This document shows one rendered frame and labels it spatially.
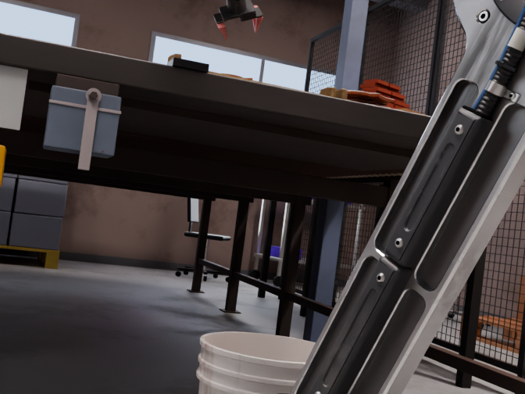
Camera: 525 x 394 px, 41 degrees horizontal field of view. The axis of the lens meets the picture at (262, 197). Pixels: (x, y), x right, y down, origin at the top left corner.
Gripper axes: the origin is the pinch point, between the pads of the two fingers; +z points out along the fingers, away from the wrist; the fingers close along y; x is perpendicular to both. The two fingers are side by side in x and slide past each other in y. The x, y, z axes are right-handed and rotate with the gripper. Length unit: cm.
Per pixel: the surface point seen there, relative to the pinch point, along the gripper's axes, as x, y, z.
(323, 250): -29, -34, 168
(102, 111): 70, 43, -42
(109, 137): 73, 44, -38
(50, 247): -229, 144, 331
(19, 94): 65, 58, -47
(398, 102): -5, -59, 54
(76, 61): 61, 46, -49
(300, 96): 68, 2, -30
